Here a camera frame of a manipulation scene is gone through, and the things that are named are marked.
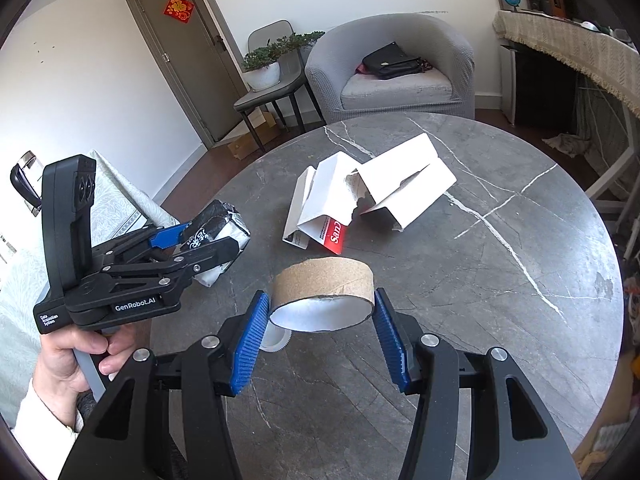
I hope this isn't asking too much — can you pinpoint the black and white packet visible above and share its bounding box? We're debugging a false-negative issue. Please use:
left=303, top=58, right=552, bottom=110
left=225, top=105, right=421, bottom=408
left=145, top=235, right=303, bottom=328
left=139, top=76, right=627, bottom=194
left=182, top=199, right=252, bottom=288

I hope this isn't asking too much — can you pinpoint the desk with beige cloth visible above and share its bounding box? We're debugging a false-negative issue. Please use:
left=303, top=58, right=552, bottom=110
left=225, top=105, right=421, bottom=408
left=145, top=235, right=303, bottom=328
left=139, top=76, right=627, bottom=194
left=492, top=10, right=640, bottom=121

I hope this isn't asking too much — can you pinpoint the round grey stone table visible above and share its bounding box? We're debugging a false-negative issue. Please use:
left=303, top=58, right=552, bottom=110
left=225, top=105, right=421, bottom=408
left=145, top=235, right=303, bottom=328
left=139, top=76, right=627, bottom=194
left=150, top=112, right=626, bottom=480

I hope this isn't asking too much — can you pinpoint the grey door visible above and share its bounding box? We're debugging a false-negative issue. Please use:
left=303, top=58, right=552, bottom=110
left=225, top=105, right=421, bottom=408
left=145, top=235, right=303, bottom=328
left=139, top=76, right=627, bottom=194
left=137, top=0, right=236, bottom=143

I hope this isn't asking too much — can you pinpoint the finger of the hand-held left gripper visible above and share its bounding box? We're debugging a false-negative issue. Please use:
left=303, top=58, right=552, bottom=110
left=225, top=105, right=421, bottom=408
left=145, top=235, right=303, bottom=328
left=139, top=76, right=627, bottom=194
left=100, top=237, right=241, bottom=283
left=92, top=224, right=190, bottom=263

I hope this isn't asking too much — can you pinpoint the person's left hand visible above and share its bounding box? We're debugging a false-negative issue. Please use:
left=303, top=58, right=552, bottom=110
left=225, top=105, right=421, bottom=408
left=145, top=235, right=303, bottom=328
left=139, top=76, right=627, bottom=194
left=31, top=329, right=152, bottom=402

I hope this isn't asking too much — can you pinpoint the brown cardboard tape core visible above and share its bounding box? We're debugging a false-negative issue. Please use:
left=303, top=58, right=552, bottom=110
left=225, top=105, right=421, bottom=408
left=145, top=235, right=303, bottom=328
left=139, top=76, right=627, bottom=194
left=270, top=256, right=376, bottom=333

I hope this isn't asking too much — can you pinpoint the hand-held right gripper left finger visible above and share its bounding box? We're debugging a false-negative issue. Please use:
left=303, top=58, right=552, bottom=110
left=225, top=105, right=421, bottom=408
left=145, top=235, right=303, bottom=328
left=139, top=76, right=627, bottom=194
left=59, top=290, right=273, bottom=480

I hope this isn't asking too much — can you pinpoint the black bag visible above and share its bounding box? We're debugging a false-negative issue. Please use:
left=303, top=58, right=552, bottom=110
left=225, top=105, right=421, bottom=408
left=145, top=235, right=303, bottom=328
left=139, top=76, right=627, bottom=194
left=361, top=42, right=423, bottom=81

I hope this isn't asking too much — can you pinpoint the grey dining chair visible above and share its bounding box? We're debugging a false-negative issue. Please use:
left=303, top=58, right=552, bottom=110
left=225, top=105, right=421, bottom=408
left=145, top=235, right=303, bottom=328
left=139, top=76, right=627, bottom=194
left=234, top=20, right=326, bottom=153

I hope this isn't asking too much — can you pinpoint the person's left forearm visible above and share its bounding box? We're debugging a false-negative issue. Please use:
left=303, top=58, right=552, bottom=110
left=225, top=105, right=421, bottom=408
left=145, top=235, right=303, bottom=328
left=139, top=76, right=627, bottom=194
left=10, top=379, right=84, bottom=434

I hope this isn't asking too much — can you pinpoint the grey armchair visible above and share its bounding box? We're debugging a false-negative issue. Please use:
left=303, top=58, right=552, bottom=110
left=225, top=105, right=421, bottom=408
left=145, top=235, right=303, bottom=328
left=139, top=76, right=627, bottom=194
left=305, top=13, right=476, bottom=125

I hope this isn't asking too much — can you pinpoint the white open cardboard box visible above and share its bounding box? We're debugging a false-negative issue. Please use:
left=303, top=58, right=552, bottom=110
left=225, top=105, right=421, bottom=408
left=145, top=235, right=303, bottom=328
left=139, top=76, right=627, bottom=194
left=352, top=134, right=458, bottom=231

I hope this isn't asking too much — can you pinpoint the crumpled grey rag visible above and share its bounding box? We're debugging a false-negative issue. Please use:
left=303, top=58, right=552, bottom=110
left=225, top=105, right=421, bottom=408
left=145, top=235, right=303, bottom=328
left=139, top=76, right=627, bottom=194
left=542, top=132, right=594, bottom=159

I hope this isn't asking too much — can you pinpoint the white box with red label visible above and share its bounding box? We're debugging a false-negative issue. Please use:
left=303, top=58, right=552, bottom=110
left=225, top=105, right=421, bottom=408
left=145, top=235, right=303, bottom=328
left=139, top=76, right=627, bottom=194
left=282, top=152, right=371, bottom=256

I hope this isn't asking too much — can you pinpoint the glass kettle with black handle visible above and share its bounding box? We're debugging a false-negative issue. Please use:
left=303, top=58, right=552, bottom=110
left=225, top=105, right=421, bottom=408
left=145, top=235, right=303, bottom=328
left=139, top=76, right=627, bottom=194
left=10, top=150, right=45, bottom=212

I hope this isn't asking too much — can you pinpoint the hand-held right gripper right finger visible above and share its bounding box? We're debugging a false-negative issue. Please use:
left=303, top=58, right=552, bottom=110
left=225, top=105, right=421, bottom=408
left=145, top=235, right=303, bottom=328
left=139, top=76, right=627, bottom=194
left=372, top=287, right=583, bottom=480

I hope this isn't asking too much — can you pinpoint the flat cardboard box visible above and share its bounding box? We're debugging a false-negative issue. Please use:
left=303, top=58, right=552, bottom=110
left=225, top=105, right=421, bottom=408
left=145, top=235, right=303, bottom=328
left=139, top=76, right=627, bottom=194
left=227, top=110, right=279, bottom=161

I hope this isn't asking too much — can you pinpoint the red diamond door decoration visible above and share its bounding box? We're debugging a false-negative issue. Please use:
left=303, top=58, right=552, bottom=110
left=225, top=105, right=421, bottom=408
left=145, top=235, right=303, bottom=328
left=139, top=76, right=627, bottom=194
left=164, top=0, right=196, bottom=26

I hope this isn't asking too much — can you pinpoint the potted plant in white pot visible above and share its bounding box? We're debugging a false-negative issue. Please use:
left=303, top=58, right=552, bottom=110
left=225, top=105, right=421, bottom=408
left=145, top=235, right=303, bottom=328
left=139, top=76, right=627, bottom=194
left=240, top=31, right=326, bottom=92

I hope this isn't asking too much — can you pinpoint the small white tape roll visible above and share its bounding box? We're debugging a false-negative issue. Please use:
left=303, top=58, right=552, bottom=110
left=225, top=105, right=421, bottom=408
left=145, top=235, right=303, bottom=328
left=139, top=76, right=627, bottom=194
left=260, top=321, right=289, bottom=353

